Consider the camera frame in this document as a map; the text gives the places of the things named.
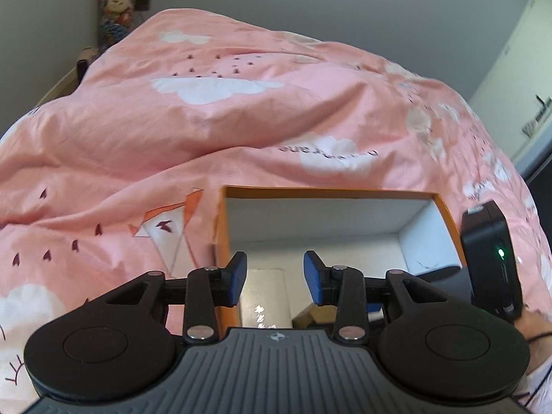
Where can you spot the hanging stack of plush toys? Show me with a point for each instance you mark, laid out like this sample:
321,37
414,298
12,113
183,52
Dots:
115,8

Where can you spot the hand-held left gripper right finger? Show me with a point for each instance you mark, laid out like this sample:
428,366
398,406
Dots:
312,278

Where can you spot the dark wooden bedpost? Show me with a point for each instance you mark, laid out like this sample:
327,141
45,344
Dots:
85,62

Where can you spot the orange cardboard box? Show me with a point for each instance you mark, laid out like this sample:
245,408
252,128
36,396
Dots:
310,220

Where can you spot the pink cloud printed blanket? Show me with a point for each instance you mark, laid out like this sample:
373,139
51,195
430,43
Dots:
172,146

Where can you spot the gold brown box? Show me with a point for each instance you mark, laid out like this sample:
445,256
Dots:
317,315

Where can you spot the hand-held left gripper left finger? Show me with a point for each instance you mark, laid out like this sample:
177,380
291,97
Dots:
236,278

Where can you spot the person's right forearm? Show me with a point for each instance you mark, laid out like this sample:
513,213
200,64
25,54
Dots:
534,323

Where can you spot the white door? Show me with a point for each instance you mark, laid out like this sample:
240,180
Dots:
513,60

